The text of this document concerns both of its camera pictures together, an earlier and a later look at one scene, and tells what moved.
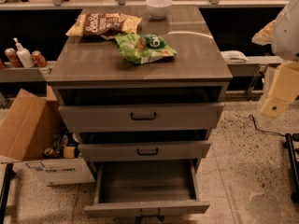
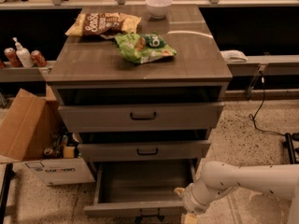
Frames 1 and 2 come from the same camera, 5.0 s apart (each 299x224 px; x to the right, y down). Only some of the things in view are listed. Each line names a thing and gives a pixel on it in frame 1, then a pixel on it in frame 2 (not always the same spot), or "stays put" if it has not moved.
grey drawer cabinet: x=143 y=92 stays put
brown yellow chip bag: x=104 y=25 stays put
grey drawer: x=147 y=188 stays put
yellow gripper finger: x=264 y=35 -> x=179 y=190
